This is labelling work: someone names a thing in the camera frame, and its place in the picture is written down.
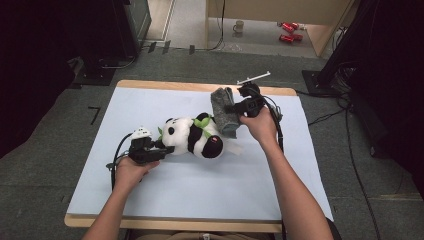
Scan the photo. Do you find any panda plush toy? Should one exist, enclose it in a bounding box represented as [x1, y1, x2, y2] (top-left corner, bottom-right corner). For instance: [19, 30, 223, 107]
[156, 112, 246, 160]

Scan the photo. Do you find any person's left hand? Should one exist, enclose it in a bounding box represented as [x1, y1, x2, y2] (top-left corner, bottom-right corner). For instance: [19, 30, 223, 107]
[114, 155, 161, 193]

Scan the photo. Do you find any hanging black cable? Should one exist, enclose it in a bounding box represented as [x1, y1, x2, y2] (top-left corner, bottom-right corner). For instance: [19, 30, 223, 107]
[194, 0, 226, 52]

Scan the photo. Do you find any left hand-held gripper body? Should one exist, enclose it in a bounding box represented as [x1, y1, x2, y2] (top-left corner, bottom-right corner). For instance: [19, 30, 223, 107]
[127, 125, 168, 165]

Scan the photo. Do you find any grey fluffy towel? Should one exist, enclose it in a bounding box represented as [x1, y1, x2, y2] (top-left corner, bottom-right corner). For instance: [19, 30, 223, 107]
[210, 86, 242, 140]

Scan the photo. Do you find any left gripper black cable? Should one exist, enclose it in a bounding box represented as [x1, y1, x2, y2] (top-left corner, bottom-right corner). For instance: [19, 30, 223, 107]
[105, 132, 135, 192]

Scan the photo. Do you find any wooden table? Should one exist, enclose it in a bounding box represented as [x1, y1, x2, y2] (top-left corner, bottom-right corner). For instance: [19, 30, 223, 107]
[64, 79, 334, 234]

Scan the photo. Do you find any dark curtain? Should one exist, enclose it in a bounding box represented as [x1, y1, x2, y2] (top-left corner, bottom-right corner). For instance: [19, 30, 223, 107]
[0, 0, 116, 159]
[346, 0, 424, 193]

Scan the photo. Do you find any beige wooden desk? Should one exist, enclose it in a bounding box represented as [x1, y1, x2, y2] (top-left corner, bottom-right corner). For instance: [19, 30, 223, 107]
[204, 0, 355, 58]

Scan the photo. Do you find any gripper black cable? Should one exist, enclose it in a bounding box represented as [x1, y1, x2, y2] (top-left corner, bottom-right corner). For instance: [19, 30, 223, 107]
[105, 132, 135, 192]
[259, 94, 288, 240]

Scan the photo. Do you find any black floor cable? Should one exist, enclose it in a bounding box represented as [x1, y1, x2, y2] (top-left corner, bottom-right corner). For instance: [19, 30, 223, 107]
[295, 89, 383, 240]

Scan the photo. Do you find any black tape corner mark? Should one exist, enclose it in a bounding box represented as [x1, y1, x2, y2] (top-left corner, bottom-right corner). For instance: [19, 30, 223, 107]
[87, 106, 102, 126]

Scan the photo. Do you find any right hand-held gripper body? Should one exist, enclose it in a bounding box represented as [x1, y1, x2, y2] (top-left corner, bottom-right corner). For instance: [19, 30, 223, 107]
[233, 71, 272, 119]

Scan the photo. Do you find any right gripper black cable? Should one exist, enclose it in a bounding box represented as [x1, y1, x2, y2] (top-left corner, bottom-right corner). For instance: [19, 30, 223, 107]
[259, 94, 288, 240]

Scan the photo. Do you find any black metal stand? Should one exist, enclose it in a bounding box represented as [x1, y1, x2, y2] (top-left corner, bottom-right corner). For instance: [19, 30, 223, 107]
[301, 0, 379, 98]

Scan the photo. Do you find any black cabinet with base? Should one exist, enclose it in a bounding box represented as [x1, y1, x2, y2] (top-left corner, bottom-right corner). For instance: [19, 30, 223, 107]
[73, 0, 153, 87]

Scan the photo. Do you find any person's right hand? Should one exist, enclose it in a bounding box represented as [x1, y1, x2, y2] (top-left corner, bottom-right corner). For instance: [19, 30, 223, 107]
[239, 106, 280, 152]

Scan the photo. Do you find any beige mug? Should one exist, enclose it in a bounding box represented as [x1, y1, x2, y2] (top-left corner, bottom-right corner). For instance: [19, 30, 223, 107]
[232, 19, 246, 34]

